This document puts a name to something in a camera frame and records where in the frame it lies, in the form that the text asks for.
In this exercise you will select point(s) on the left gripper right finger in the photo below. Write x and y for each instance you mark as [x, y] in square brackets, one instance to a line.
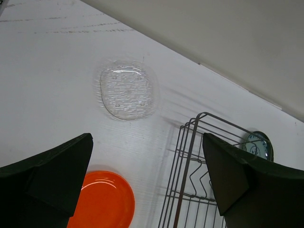
[252, 192]

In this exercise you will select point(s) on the orange plate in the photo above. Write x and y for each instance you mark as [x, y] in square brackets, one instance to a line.
[106, 201]

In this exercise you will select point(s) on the grey wire dish rack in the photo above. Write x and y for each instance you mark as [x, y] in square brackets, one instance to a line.
[188, 199]

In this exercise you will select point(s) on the blue patterned ceramic plate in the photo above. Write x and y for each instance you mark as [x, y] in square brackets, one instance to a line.
[258, 144]

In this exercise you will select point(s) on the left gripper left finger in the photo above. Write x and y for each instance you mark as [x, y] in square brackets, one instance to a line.
[42, 191]

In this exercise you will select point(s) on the clear glass plate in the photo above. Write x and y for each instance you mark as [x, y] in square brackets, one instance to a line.
[127, 89]

